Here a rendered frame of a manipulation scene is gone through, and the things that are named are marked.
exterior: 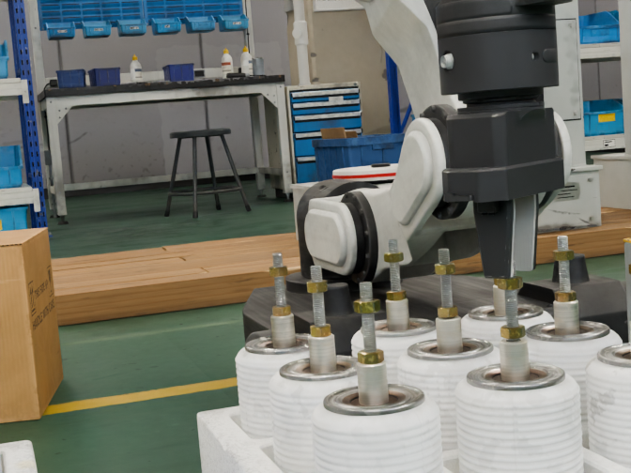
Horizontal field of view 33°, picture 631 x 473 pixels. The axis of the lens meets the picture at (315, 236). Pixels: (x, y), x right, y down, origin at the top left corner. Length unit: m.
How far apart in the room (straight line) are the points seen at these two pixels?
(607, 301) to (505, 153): 0.74
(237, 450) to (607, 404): 0.32
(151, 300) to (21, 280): 0.99
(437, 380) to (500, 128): 0.24
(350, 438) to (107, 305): 2.04
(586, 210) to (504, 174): 2.54
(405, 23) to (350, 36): 6.00
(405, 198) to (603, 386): 0.53
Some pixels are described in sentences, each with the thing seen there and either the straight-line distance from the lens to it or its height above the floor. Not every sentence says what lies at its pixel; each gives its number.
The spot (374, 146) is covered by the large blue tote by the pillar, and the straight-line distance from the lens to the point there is 5.45.
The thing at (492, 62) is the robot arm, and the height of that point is 0.49.
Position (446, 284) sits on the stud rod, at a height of 0.31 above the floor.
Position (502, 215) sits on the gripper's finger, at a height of 0.38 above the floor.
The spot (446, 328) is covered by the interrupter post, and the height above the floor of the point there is 0.27.
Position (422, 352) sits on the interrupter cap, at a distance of 0.93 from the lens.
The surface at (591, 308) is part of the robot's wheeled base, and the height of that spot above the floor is 0.18.
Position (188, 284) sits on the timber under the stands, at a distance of 2.79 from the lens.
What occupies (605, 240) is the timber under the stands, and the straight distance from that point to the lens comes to 3.26.
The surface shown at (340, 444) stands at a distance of 0.76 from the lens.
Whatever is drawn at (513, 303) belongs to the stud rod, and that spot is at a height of 0.31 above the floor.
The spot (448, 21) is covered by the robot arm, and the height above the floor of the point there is 0.53.
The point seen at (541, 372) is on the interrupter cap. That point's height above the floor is 0.25.
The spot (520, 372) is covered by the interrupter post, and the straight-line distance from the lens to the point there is 0.83.
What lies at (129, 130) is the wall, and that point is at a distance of 9.23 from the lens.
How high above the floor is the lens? 0.46
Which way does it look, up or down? 6 degrees down
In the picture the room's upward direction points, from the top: 4 degrees counter-clockwise
